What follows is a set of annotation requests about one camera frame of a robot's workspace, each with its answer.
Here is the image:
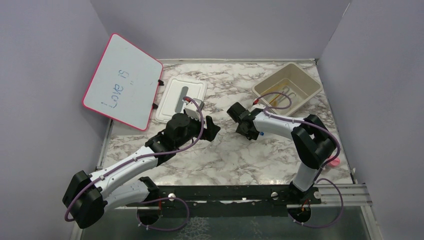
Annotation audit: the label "metal crucible tongs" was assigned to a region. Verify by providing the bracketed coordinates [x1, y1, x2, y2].
[278, 89, 297, 104]

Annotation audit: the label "beige plastic bin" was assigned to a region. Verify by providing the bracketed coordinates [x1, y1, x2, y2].
[251, 62, 323, 117]

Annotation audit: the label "yellow rubber tubing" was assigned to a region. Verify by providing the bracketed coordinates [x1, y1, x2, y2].
[262, 83, 292, 107]

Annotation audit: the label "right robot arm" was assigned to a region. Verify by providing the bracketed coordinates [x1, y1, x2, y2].
[227, 102, 341, 204]

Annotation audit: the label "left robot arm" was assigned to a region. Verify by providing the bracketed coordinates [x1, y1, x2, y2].
[62, 113, 221, 229]

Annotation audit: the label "white plastic bin lid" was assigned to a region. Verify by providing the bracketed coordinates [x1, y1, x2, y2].
[155, 78, 208, 123]

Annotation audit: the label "pink framed whiteboard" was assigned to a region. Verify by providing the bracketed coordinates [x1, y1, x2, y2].
[82, 33, 164, 131]

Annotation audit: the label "pink capped bottle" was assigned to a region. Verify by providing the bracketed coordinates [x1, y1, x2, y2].
[327, 157, 341, 168]

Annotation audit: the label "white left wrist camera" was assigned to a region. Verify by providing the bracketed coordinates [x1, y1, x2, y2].
[183, 97, 204, 122]

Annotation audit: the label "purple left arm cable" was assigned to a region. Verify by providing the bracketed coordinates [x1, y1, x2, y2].
[63, 96, 206, 233]

